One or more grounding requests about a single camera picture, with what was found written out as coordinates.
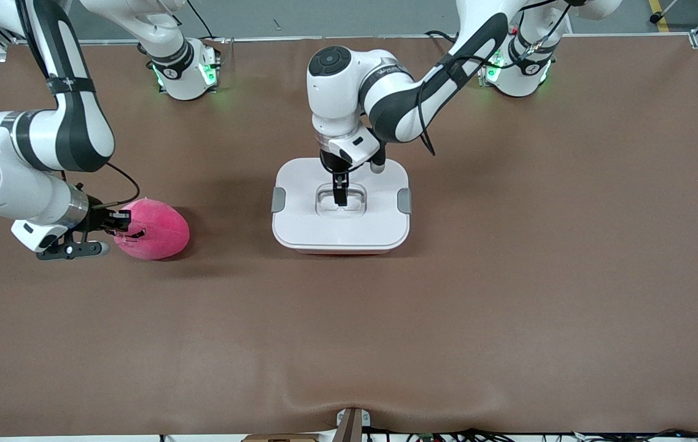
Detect brown table mat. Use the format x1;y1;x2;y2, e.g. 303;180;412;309
0;34;698;438

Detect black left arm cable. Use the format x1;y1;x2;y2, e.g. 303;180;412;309
417;0;574;157

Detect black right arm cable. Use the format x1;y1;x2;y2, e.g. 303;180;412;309
105;161;141;208

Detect black caster wheel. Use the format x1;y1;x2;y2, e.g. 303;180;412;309
649;0;682;25

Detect white box lid grey clips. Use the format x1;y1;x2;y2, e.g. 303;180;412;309
271;158;413;250

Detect pink plastic box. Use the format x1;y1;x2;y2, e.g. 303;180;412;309
290;244;398;256

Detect black left base cables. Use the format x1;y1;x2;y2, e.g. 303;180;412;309
425;29;467;47

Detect brown cardboard piece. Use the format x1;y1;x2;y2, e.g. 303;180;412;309
242;433;320;442

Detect pink plush toy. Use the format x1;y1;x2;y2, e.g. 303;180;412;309
112;197;191;261

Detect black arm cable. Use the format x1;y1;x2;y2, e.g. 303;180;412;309
105;161;141;208
417;0;574;157

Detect black right base cable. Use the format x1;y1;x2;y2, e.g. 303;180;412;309
186;0;215;40

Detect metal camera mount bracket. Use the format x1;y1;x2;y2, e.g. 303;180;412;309
335;407;371;442

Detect silver table edge rail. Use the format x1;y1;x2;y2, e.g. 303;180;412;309
10;33;693;46

